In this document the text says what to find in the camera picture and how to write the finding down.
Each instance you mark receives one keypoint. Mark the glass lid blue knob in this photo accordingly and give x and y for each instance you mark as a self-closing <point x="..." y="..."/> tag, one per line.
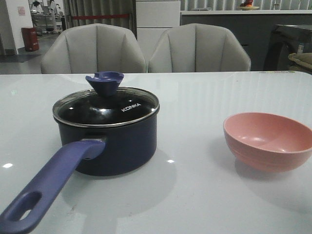
<point x="107" y="104"/>

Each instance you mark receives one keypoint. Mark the dark blue saucepan purple handle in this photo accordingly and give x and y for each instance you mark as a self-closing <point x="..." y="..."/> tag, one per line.
<point x="91" y="151"/>

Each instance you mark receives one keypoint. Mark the pink bowl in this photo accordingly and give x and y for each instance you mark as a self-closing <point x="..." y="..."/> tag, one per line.
<point x="268" y="142"/>

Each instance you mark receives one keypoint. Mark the right grey upholstered chair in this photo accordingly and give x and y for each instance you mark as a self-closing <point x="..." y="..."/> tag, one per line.
<point x="198" y="48"/>

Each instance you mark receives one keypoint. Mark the grey upholstered chair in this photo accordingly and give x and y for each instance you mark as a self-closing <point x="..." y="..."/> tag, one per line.
<point x="94" y="48"/>
<point x="198" y="48"/>

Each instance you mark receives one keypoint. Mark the left grey upholstered chair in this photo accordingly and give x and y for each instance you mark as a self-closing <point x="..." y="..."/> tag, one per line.
<point x="94" y="48"/>

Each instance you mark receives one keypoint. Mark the white cabinet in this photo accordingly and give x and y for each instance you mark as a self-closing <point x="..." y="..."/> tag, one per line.
<point x="153" y="17"/>

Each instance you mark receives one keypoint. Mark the red barrier belt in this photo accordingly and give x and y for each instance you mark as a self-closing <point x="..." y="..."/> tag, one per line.
<point x="100" y="17"/>

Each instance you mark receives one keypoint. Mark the dark grey counter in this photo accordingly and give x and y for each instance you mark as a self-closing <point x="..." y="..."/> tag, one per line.
<point x="252" y="28"/>

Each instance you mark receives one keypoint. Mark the fruit plate on counter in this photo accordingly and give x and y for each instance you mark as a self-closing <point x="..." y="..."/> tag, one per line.
<point x="247" y="5"/>

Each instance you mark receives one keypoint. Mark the red bin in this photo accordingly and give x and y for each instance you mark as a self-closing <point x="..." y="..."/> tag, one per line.
<point x="30" y="39"/>

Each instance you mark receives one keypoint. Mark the dark appliance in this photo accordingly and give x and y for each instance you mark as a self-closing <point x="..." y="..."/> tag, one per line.
<point x="285" y="40"/>

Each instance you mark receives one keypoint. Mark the beige cushion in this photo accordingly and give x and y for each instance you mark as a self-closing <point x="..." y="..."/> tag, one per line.
<point x="301" y="62"/>

